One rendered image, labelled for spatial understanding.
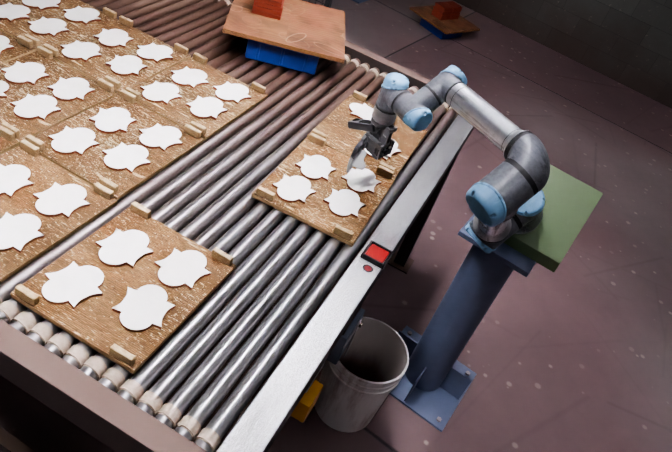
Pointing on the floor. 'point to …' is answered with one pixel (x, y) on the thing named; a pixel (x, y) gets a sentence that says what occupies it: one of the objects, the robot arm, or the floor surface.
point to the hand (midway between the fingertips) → (360, 165)
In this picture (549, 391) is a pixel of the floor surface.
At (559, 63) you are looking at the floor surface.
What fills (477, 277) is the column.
